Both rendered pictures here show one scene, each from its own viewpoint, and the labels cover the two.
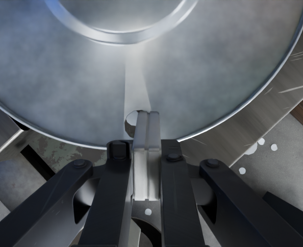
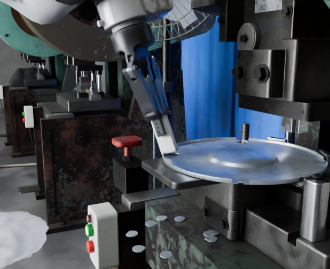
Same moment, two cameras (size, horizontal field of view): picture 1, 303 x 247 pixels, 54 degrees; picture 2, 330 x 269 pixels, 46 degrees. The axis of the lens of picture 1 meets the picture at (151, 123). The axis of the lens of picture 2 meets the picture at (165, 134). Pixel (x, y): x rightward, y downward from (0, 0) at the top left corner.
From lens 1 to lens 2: 0.70 m
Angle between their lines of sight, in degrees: 77
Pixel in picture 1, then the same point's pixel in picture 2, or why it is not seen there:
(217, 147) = (154, 162)
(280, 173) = not seen: outside the picture
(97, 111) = (182, 150)
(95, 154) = (165, 207)
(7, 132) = not seen: hidden behind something
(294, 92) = (166, 174)
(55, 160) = (168, 199)
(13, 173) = (168, 191)
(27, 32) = (218, 146)
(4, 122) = not seen: hidden behind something
